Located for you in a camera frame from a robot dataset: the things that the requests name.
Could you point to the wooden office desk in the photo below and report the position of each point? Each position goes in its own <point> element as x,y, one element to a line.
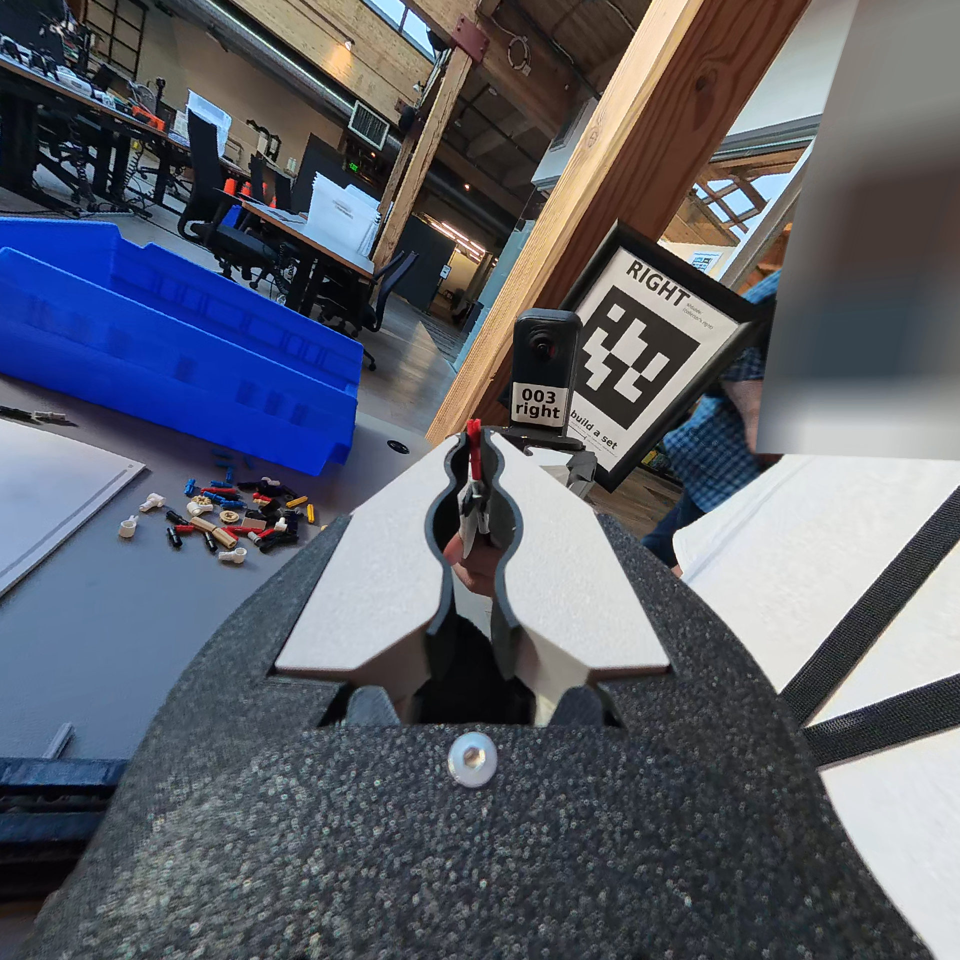
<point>307,232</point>

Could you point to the white cardboard boxes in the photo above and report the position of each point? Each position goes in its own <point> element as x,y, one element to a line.
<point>341,210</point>

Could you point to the lego instruction booklet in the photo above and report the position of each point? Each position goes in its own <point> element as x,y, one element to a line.
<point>52,495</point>

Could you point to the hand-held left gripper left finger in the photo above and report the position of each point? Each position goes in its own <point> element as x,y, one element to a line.
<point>360,592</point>

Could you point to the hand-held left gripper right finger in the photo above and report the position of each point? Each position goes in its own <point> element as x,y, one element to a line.
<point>585,592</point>

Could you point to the pile of small lego pins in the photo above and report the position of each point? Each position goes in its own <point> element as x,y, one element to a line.
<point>225,517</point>

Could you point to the wall air vent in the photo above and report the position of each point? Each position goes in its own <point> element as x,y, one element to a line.
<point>369,124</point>

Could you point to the person in plaid shirt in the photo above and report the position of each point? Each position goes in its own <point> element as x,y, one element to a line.
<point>720,450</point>

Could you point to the blue plastic bin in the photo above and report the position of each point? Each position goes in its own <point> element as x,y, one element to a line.
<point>172,352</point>

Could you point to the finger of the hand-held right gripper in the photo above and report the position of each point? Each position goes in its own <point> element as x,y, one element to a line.
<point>466,517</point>
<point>484,506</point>

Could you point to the cluttered long workbench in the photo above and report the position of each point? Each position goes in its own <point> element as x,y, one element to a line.
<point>75,105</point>

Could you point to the person's right hand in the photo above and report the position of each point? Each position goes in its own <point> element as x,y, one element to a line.
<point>471,566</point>

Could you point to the wooden post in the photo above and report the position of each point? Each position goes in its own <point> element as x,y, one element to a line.
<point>600,187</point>

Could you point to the red lego pin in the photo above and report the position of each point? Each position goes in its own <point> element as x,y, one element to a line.
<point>474,446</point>

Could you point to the black office chair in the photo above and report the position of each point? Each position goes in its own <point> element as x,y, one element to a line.
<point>210,180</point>

